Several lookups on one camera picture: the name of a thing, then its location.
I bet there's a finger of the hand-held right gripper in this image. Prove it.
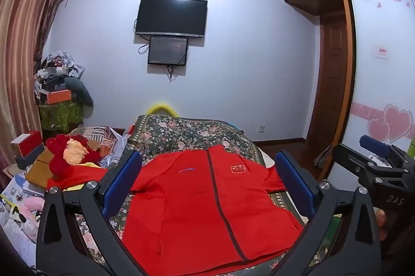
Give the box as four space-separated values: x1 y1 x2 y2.
359 134 394 160

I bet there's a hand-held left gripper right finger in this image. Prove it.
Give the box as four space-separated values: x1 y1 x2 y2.
275 149 383 276

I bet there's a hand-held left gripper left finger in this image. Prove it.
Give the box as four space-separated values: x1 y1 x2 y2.
35 149 144 276

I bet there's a red zip jacket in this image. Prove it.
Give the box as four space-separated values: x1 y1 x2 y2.
47 144 305 276

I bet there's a person's right hand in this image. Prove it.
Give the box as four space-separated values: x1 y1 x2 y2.
374 208 390 242

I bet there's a grey cloth on floor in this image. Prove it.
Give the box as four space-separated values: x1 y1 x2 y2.
316 144 332 173

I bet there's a patterned light cloth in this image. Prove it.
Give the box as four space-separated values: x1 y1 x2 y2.
81 125 130 166

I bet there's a red plush toy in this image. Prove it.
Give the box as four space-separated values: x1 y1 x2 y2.
45 134 102 181

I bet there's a yellow round object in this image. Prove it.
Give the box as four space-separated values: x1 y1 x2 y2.
145 102 179 117

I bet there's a brown wooden door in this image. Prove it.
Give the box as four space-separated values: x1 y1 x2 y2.
306 12 349 143

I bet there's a dark floral blanket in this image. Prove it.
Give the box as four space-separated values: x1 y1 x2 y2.
73 114 344 276

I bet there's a brown cardboard box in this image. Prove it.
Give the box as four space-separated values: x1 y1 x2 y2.
25 146 62 189

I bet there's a green patterned cloth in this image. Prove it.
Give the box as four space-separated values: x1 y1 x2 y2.
39 99 86 139

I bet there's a grey pillow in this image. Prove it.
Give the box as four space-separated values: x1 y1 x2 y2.
65 77 94 118

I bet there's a pink plush toy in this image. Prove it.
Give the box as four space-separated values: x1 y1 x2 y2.
10 195 44 241

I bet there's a red and white box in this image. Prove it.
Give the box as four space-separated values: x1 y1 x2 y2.
10 130 44 158

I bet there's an orange box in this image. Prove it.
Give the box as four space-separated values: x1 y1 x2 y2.
47 89 72 105

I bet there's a pile of clutter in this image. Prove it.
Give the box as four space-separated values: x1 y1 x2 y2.
34 51 85 101

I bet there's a striped brown curtain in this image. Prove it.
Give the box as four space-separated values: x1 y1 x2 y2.
0 0 73 179

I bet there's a television cable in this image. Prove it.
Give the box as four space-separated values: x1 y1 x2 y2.
134 18 150 55

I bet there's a small black wall monitor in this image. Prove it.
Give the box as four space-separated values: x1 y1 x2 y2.
147 36 189 66

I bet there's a black wall television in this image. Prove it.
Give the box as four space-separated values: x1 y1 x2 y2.
134 0 208 38

